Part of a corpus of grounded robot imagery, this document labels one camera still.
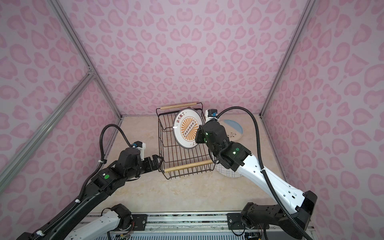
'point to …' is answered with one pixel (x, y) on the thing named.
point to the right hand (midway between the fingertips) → (198, 125)
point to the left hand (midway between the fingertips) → (157, 158)
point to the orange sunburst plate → (186, 122)
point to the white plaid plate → (228, 172)
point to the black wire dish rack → (177, 160)
